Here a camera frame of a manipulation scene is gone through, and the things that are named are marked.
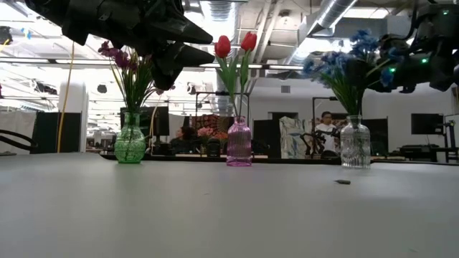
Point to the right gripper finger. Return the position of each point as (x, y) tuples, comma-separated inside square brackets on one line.
[(398, 80), (391, 42)]

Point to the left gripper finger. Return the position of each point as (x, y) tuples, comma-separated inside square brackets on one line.
[(190, 36), (175, 64)]

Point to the large-blossom blue flower bunch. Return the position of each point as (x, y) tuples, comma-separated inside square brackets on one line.
[(364, 43)]

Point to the purple artificial flower bunch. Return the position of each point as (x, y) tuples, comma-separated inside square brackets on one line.
[(122, 59), (160, 91)]

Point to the red artificial tulip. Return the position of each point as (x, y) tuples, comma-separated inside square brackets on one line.
[(249, 41), (222, 46)]

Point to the black background robot arm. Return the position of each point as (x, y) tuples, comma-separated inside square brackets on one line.
[(307, 143)]

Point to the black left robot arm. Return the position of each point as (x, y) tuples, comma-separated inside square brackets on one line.
[(57, 14)]

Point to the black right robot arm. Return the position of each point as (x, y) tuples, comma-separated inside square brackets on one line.
[(441, 18)]

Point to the pink background flowers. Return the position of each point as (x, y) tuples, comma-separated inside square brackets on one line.
[(206, 132)]

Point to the clear ribbed glass vase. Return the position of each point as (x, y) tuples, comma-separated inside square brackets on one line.
[(355, 147)]

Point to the green glass vase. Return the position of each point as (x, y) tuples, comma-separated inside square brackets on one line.
[(130, 143)]

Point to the pink ribbed glass vase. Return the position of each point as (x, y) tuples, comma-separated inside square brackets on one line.
[(239, 143)]

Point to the black computer monitor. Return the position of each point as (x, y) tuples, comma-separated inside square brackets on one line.
[(426, 123)]

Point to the black partition panel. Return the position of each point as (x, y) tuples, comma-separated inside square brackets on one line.
[(46, 132), (378, 132), (267, 139)]

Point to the small-blossom blue flower bunch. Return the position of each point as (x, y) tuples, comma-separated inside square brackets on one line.
[(331, 59)]

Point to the dark patterned tapestry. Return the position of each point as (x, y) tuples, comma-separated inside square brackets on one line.
[(211, 122)]

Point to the black office desk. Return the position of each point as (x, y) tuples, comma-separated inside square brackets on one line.
[(419, 147)]

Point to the person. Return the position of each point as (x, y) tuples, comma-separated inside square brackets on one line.
[(186, 134), (327, 130)]

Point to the white whiteboard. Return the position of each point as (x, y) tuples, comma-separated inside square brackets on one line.
[(455, 138)]

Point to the dark green stem piece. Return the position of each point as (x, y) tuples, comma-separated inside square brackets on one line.
[(342, 181)]

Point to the white and blue cloth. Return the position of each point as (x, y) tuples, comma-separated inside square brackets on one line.
[(292, 138)]

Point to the white curtain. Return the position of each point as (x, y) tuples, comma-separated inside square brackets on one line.
[(18, 122)]

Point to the ribbed ceiling air duct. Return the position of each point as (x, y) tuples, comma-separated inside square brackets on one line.
[(220, 10)]

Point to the silver ceiling air duct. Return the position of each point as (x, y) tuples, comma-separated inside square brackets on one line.
[(333, 12)]

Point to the wall air vent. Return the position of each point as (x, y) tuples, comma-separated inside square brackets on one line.
[(285, 89)]

